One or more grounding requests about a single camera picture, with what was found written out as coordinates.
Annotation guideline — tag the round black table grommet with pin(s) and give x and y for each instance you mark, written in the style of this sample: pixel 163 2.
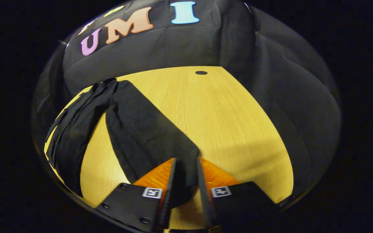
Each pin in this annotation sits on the round black table grommet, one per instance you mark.
pixel 201 72

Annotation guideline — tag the black button shirt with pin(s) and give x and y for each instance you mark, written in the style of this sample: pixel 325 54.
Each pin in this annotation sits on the black button shirt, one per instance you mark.
pixel 141 129

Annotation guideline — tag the black backdrop cloth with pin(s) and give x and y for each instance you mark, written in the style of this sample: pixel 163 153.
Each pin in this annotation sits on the black backdrop cloth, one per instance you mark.
pixel 189 48

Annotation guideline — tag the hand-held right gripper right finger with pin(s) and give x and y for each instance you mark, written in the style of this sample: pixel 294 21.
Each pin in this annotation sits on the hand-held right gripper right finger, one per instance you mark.
pixel 206 200

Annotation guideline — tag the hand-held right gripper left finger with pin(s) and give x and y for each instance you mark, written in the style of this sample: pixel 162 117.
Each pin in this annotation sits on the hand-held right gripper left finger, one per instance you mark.
pixel 167 200

